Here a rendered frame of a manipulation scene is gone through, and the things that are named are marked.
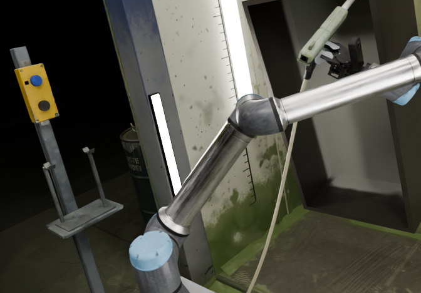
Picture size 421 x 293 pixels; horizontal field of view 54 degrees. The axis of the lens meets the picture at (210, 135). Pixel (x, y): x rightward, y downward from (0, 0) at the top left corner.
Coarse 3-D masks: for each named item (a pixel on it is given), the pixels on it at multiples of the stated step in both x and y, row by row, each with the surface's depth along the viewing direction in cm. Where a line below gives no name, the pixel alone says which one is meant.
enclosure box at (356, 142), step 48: (288, 0) 211; (336, 0) 194; (384, 0) 152; (288, 48) 214; (384, 48) 155; (288, 144) 220; (336, 144) 240; (384, 144) 219; (336, 192) 238; (384, 192) 224
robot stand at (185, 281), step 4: (180, 276) 166; (184, 280) 163; (188, 280) 162; (184, 284) 160; (188, 284) 160; (192, 284) 159; (196, 284) 159; (188, 288) 158; (192, 288) 157; (196, 288) 157; (200, 288) 156; (204, 288) 156; (192, 292) 155; (196, 292) 154; (200, 292) 154; (204, 292) 153; (208, 292) 153; (212, 292) 152
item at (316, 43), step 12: (348, 0) 155; (336, 12) 149; (324, 24) 145; (336, 24) 146; (312, 36) 142; (324, 36) 141; (312, 48) 138; (300, 60) 140; (312, 60) 138; (312, 72) 156
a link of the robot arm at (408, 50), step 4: (416, 36) 134; (412, 40) 135; (416, 40) 133; (420, 40) 132; (408, 44) 136; (412, 44) 134; (416, 44) 133; (420, 44) 131; (408, 48) 135; (412, 48) 133; (416, 48) 130; (404, 52) 137; (408, 52) 134; (412, 52) 131; (400, 56) 138; (404, 56) 136
